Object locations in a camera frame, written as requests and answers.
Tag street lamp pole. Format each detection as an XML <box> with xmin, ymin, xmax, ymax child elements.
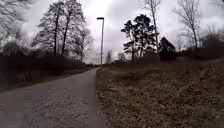
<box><xmin>96</xmin><ymin>16</ymin><xmax>105</xmax><ymax>67</ymax></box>

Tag dark pine tree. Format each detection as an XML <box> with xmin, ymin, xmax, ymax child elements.
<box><xmin>120</xmin><ymin>13</ymin><xmax>158</xmax><ymax>64</ymax></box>

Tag small dark evergreen tree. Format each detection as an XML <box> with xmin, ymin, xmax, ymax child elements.
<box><xmin>157</xmin><ymin>36</ymin><xmax>177</xmax><ymax>61</ymax></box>

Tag brown dry grass slope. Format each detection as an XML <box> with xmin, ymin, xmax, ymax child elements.
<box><xmin>95</xmin><ymin>57</ymin><xmax>224</xmax><ymax>128</ymax></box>

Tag bare birch tree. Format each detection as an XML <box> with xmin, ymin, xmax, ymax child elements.
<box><xmin>139</xmin><ymin>0</ymin><xmax>164</xmax><ymax>54</ymax></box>

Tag grey asphalt path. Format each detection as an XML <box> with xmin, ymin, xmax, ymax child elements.
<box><xmin>0</xmin><ymin>67</ymin><xmax>111</xmax><ymax>128</ymax></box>

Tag tall bare trees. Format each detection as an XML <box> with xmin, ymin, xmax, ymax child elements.
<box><xmin>31</xmin><ymin>0</ymin><xmax>94</xmax><ymax>63</ymax></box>

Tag dark hedge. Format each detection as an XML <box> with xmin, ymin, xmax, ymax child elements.
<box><xmin>0</xmin><ymin>53</ymin><xmax>88</xmax><ymax>84</ymax></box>

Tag dark grass verge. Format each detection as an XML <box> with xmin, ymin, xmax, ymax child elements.
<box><xmin>0</xmin><ymin>67</ymin><xmax>90</xmax><ymax>93</ymax></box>

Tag dark bushes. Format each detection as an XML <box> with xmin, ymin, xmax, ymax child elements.
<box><xmin>176</xmin><ymin>31</ymin><xmax>224</xmax><ymax>60</ymax></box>

